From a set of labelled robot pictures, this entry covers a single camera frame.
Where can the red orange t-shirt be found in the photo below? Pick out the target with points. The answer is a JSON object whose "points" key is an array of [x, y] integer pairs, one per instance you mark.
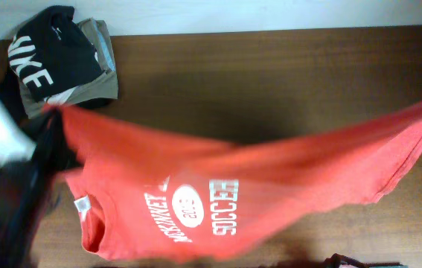
{"points": [[143, 193]]}

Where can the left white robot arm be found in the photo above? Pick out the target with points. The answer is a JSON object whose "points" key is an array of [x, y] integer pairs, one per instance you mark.
{"points": [[26, 187]]}

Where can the olive folded garment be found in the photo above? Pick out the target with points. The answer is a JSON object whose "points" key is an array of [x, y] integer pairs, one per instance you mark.
{"points": [[89, 28]]}

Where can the light blue folded garment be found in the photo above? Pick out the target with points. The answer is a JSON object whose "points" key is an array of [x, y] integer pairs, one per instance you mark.
{"points": [[105, 51]]}

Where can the white folded garment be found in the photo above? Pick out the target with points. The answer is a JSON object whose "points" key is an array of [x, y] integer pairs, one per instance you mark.
{"points": [[60, 98]]}

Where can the black folded shirt white letters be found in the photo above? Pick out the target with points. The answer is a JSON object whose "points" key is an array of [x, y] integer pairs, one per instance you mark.
{"points": [[50, 54]]}

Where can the black folded garment bottom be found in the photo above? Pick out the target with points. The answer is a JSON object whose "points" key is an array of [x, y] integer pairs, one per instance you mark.
{"points": [[21, 106]]}

